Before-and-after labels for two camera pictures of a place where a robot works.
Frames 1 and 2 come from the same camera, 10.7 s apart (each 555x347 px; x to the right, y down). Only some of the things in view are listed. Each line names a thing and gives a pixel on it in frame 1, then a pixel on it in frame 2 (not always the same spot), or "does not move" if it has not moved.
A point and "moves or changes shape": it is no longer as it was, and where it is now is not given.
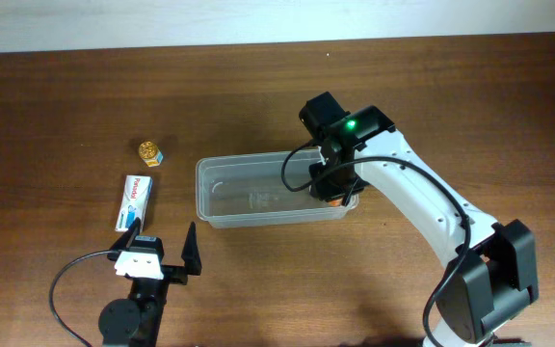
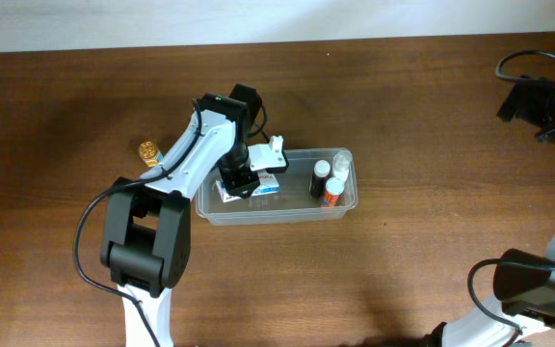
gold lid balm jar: (150, 153) does not move
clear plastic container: (262, 189) does not move
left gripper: (173, 274) to (239, 178)
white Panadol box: (135, 201) moves or changes shape
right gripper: (331, 188) to (510, 107)
